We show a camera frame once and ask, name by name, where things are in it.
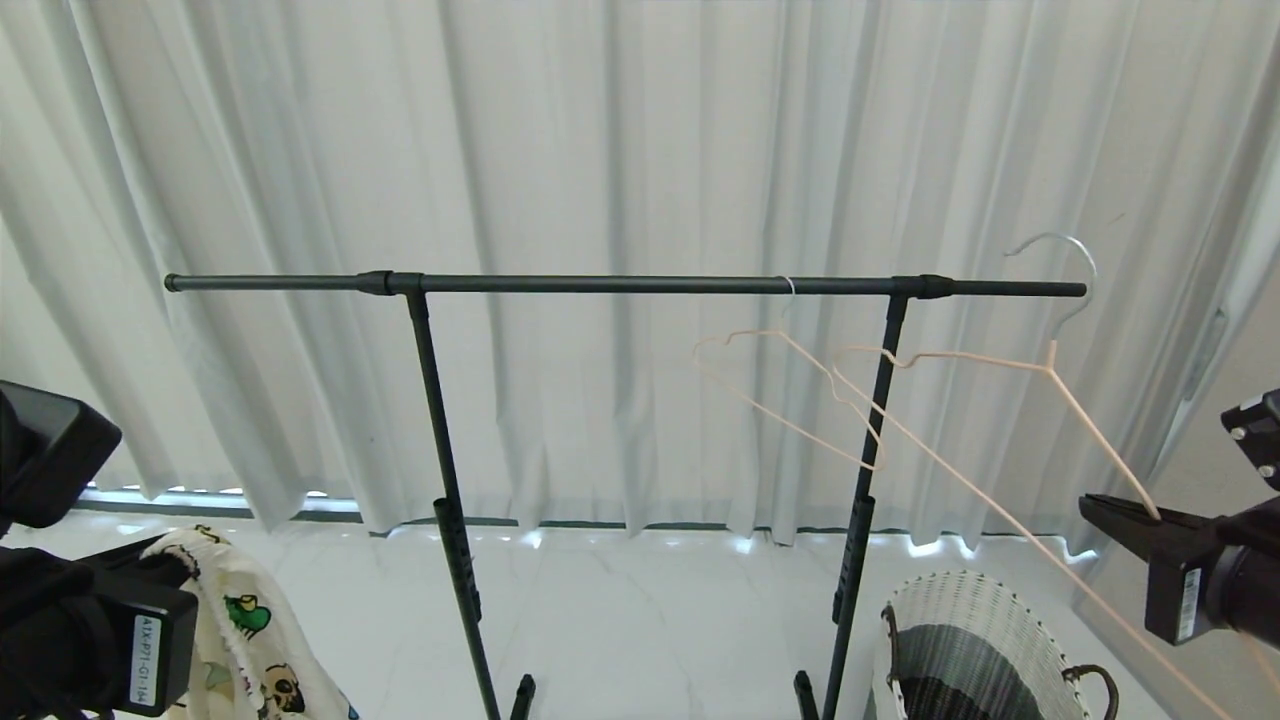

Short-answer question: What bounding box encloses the white curtain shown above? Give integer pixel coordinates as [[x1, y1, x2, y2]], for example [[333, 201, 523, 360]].
[[0, 0, 1280, 556]]

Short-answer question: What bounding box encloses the black clothes rack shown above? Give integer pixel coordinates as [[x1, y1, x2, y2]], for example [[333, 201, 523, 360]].
[[163, 270, 1089, 720]]

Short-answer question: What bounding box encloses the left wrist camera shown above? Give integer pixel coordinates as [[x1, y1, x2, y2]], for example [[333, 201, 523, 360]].
[[0, 380, 124, 531]]

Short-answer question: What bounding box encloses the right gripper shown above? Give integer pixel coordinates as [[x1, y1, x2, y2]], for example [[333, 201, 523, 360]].
[[1145, 500, 1280, 651]]

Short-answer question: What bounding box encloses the cream printed garment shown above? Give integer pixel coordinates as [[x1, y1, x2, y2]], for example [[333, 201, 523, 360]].
[[140, 525, 363, 720]]

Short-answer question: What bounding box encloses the pink clothes hanger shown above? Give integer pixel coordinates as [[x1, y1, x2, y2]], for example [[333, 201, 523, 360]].
[[835, 232, 1280, 720], [692, 276, 888, 472]]

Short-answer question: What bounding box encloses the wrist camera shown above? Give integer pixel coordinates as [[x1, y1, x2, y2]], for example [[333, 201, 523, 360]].
[[1220, 388, 1280, 493], [0, 380, 124, 531]]

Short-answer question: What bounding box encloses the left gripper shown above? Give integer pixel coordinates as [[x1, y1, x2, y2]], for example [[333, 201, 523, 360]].
[[40, 540, 201, 719]]

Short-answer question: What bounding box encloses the white laundry basket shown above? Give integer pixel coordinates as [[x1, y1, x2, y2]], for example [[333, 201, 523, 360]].
[[870, 570, 1121, 720]]

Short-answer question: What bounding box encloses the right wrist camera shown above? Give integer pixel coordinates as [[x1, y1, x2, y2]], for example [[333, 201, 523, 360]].
[[1220, 388, 1280, 493]]

